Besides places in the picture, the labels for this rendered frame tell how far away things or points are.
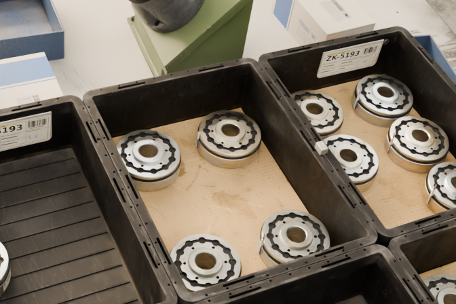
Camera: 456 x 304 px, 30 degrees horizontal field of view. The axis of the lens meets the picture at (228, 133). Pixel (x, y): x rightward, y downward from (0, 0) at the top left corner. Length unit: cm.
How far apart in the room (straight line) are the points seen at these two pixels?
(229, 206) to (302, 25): 60
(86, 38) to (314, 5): 47
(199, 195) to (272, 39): 59
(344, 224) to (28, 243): 45
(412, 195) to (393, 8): 69
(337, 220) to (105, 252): 34
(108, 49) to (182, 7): 22
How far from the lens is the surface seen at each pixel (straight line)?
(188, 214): 129
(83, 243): 124
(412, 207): 139
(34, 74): 154
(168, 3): 157
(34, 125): 130
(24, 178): 132
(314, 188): 129
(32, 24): 178
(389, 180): 141
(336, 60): 150
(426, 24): 198
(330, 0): 181
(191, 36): 158
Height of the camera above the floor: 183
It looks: 45 degrees down
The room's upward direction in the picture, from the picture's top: 11 degrees clockwise
